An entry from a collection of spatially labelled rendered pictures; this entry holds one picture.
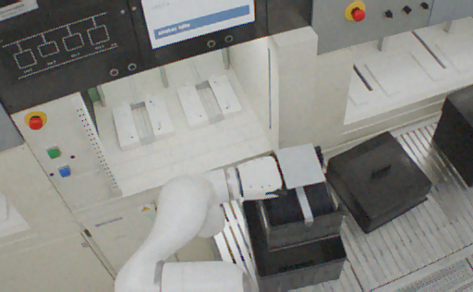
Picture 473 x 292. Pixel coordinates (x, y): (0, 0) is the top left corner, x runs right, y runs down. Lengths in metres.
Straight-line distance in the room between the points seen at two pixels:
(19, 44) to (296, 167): 0.75
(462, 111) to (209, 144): 0.94
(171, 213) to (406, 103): 1.35
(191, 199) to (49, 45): 0.59
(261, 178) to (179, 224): 0.44
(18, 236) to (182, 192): 1.13
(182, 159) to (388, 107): 0.82
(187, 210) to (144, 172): 0.97
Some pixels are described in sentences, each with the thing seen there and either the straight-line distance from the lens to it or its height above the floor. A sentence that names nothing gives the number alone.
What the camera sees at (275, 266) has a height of 0.77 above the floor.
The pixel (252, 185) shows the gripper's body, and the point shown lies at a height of 1.27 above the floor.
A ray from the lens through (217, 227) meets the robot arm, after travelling 1.12.
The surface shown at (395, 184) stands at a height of 0.86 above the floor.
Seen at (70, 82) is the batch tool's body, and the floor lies 1.44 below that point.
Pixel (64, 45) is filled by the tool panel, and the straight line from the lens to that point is 1.22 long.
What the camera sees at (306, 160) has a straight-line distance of 1.24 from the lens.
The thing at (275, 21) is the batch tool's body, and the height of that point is 1.45.
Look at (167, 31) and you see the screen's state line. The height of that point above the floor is 1.51.
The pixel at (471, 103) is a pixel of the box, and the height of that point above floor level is 1.01.
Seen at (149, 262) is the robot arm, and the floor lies 1.56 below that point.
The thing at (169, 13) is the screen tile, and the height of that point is 1.57.
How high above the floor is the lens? 2.28
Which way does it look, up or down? 53 degrees down
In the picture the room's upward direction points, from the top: 6 degrees counter-clockwise
